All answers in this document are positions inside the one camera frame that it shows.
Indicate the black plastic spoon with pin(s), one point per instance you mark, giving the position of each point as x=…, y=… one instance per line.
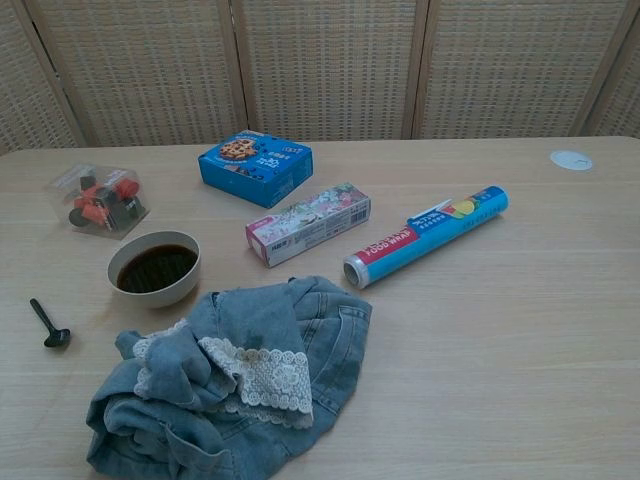
x=59, y=340

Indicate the black bowl with white rim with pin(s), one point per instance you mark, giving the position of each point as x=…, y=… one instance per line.
x=156, y=296

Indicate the floral toothpaste box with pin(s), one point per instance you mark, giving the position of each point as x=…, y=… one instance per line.
x=310, y=225

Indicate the blue cookie box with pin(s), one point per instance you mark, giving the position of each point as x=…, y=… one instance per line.
x=250, y=170

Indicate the denim garment with lace trim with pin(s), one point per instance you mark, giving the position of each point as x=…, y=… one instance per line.
x=250, y=320

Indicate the blue plastic food wrap roll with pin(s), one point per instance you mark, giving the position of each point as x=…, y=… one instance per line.
x=430, y=235

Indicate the woven bamboo screen panel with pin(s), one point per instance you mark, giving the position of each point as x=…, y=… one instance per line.
x=325, y=70
x=25, y=100
x=622, y=100
x=150, y=70
x=510, y=65

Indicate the clear box of black-orange pieces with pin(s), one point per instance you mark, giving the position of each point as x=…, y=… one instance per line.
x=97, y=202

